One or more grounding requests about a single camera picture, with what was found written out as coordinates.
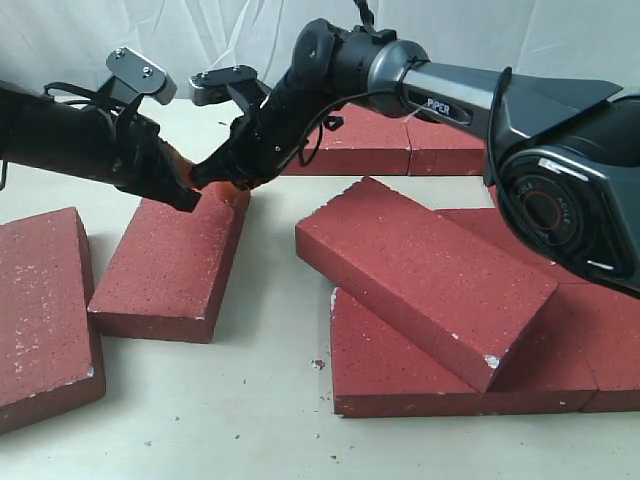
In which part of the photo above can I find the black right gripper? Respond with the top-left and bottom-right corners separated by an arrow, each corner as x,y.
191,68 -> 333,196

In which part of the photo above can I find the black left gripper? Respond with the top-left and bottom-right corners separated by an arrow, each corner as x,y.
74,105 -> 201,212

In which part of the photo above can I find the diagonal top red brick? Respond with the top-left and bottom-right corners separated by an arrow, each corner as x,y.
295,177 -> 557,392

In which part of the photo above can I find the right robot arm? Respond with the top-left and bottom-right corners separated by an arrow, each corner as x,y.
191,19 -> 639,297

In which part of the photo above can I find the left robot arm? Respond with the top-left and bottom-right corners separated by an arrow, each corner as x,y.
1,82 -> 201,212

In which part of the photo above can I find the small red crumb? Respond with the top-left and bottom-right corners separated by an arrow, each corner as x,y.
311,359 -> 326,371

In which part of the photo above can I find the right third-row red brick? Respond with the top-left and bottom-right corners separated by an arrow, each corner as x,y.
437,208 -> 587,284

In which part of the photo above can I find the white fabric backdrop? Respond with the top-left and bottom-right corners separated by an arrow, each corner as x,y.
1,0 -> 639,96

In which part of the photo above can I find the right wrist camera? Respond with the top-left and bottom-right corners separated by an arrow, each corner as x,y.
189,65 -> 271,116

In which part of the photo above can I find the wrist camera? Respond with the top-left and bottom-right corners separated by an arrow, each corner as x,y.
99,46 -> 177,105
189,65 -> 271,116

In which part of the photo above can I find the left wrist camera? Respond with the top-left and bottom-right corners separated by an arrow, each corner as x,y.
99,46 -> 177,105

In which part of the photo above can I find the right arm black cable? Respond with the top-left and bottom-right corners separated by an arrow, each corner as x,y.
294,89 -> 411,169

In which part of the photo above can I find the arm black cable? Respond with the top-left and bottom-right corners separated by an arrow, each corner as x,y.
294,89 -> 411,169
0,82 -> 141,191

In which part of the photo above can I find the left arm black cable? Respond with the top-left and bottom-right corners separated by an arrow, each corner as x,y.
0,82 -> 141,191

